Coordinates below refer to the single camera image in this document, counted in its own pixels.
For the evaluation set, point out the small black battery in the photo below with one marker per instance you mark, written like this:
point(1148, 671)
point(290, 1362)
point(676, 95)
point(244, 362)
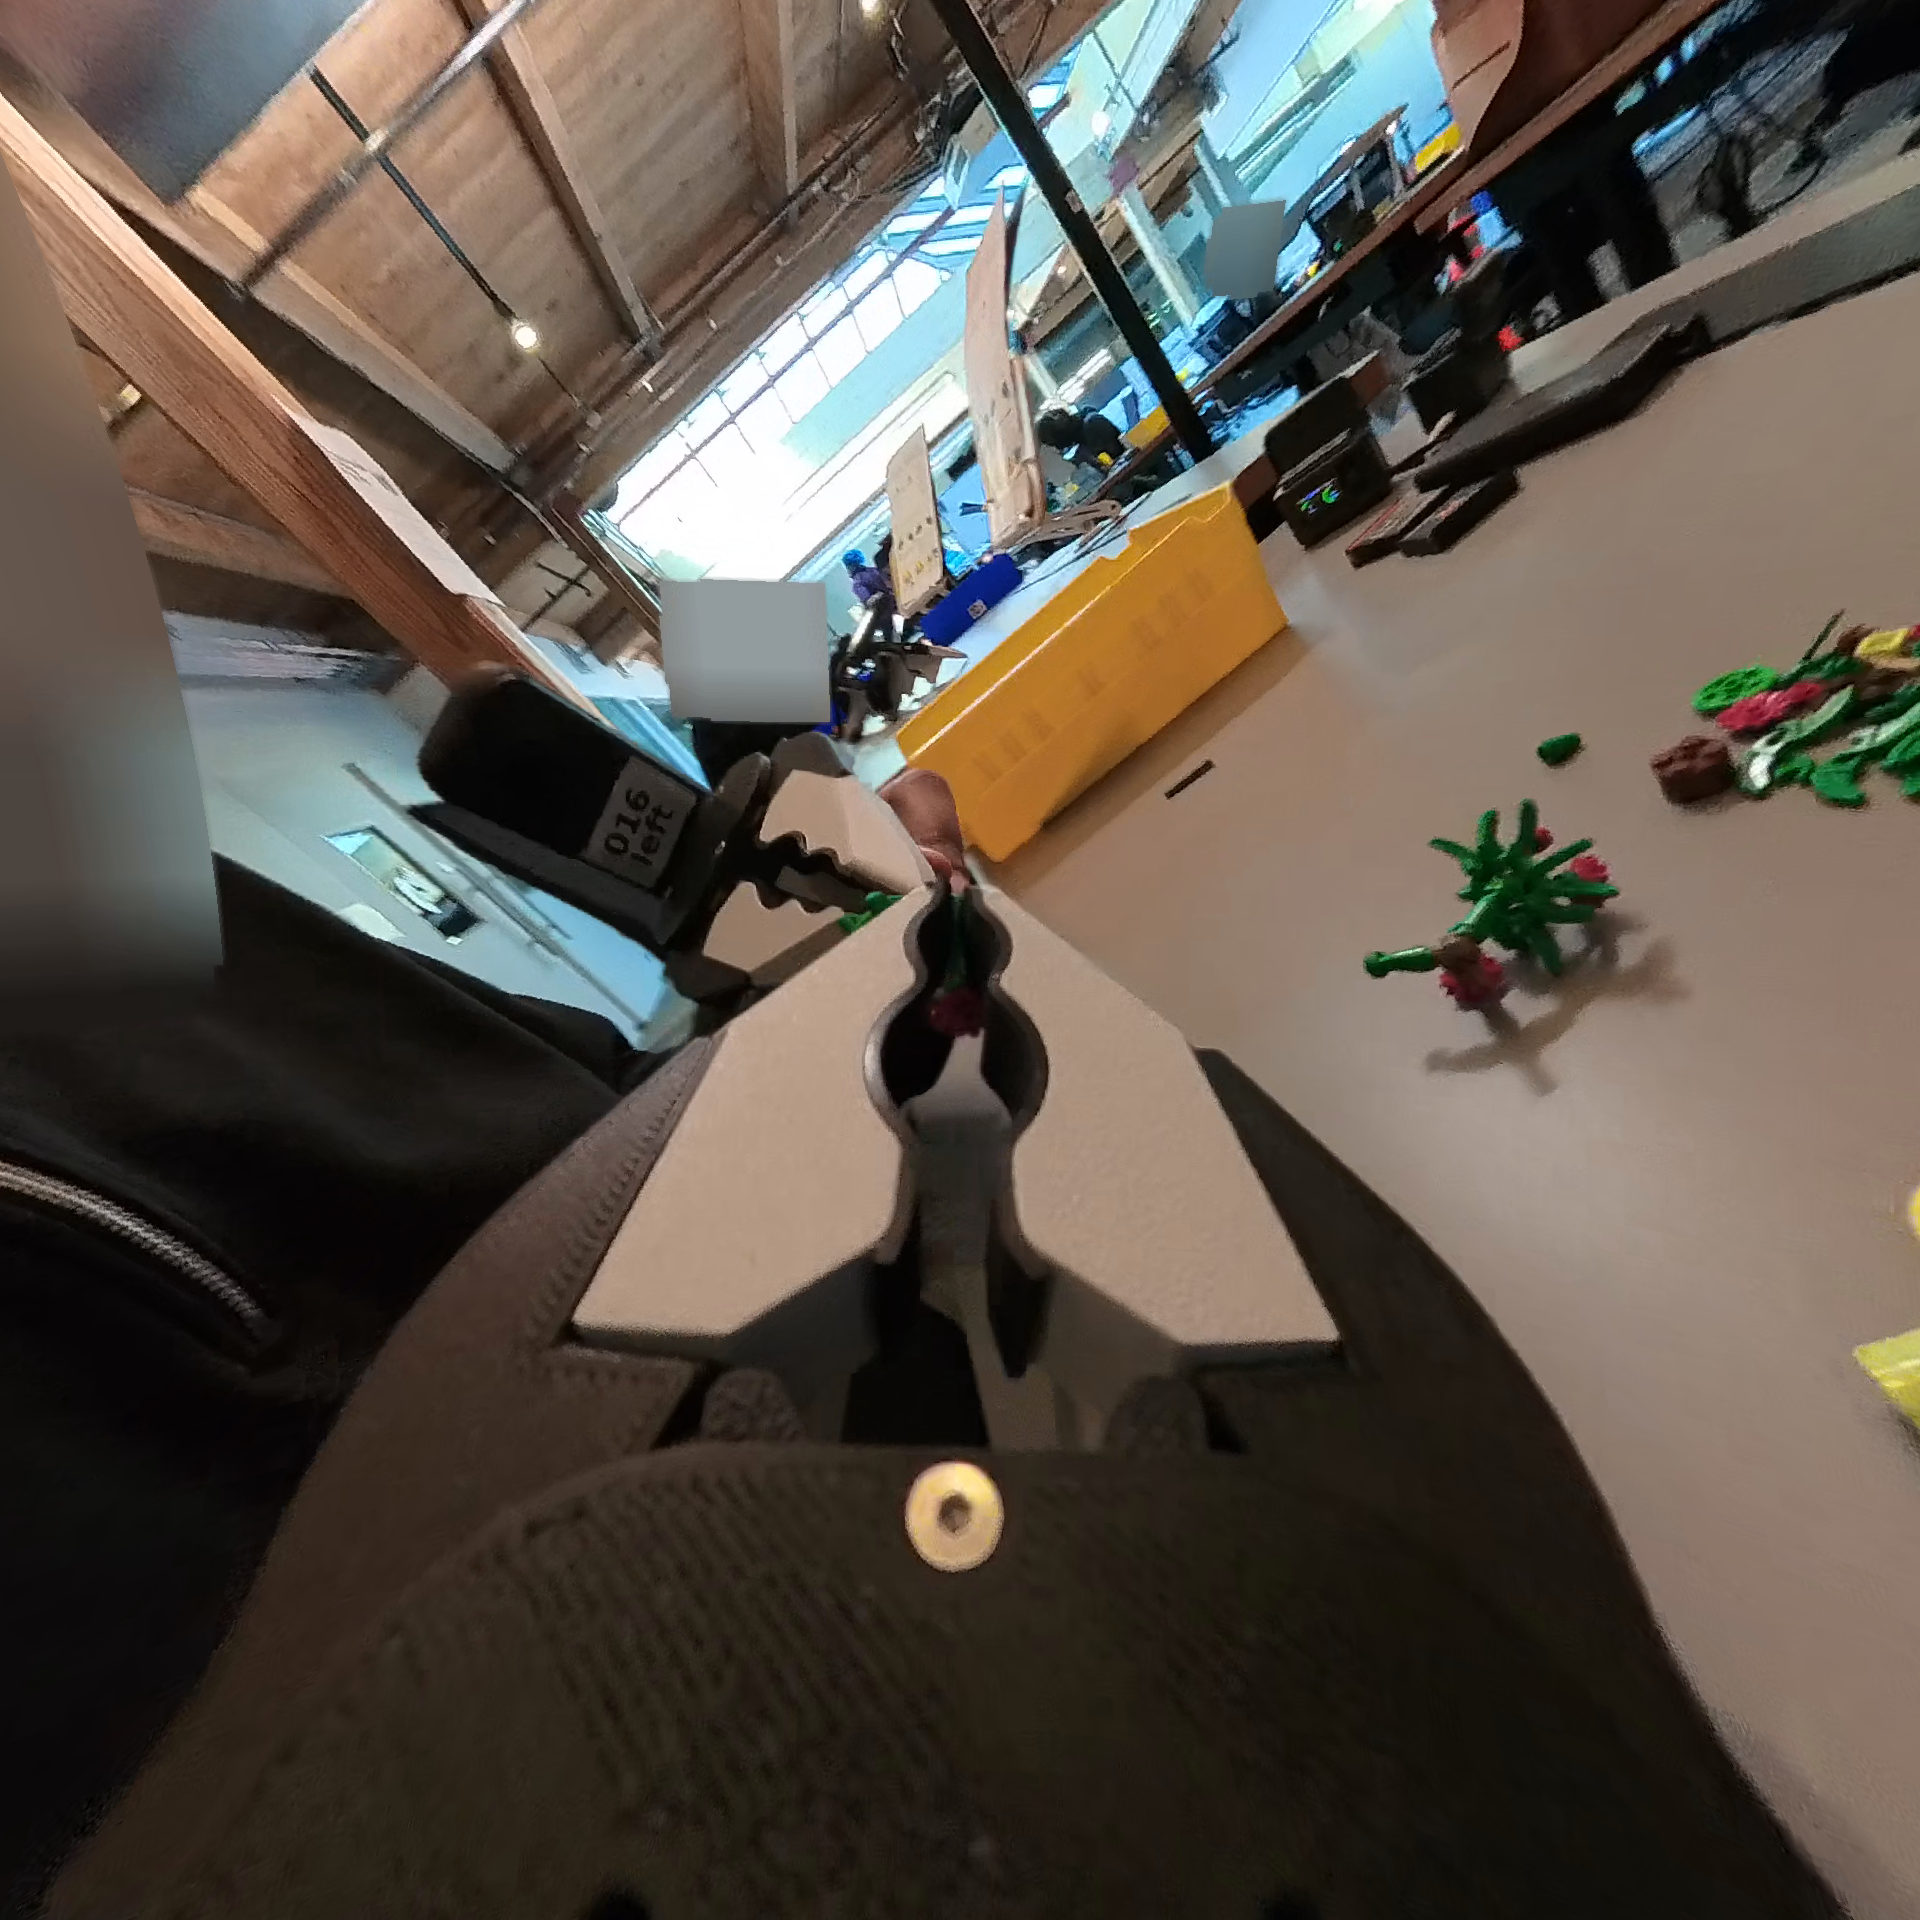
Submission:
point(1464, 514)
point(1396, 528)

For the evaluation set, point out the wooden post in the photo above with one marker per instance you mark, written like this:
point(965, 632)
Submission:
point(256, 418)

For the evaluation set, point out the brown round toy brick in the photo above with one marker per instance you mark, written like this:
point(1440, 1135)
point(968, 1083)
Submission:
point(1693, 770)

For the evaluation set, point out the paper instruction booklet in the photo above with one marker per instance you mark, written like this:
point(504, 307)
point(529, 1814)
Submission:
point(998, 376)
point(916, 519)

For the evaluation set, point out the yellow plastic bin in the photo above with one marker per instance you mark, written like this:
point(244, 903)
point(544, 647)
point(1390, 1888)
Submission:
point(1096, 661)

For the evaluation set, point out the black flat box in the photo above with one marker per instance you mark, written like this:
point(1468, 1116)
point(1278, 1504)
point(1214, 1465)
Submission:
point(1559, 405)

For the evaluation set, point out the lime green toy brick pot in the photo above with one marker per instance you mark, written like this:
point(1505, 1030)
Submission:
point(1892, 1373)

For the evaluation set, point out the paper notice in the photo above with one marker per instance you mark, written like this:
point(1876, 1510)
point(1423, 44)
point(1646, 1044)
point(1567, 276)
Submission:
point(396, 504)

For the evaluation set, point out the green toy brick leaf sprig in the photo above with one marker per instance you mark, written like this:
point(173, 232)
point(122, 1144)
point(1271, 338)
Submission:
point(954, 997)

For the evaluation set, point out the brown paper bag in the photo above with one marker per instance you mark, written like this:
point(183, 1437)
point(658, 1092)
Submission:
point(1499, 61)

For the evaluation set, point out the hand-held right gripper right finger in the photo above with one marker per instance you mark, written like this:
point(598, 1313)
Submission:
point(1171, 1200)

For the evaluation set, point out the wooden background desk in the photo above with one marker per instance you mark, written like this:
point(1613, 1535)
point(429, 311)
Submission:
point(1426, 211)

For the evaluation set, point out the black open case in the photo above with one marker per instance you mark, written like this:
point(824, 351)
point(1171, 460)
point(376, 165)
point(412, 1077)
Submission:
point(1464, 362)

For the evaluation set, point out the black pole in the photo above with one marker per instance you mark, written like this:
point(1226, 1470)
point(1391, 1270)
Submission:
point(1079, 227)

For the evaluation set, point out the blue plastic bin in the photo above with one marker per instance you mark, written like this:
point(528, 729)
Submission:
point(968, 599)

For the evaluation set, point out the spare grippers on desk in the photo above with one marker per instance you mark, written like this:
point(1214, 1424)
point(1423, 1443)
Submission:
point(892, 674)

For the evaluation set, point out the black charger case with display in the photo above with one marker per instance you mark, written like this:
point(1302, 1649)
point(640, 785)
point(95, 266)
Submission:
point(1326, 471)

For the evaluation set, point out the black office chair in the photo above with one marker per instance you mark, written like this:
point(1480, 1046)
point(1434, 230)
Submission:
point(495, 856)

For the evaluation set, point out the person's left hand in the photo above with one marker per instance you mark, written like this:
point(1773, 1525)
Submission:
point(933, 819)

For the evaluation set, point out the pile of small toy bricks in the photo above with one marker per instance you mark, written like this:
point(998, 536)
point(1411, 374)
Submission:
point(1817, 721)

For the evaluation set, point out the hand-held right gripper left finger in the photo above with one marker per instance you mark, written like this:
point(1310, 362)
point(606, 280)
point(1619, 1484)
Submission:
point(750, 1200)

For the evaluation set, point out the green toy brick vine plant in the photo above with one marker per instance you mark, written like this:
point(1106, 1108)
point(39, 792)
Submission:
point(1524, 893)

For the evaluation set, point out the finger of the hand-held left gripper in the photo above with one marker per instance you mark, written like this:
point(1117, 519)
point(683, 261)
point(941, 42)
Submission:
point(846, 824)
point(781, 945)

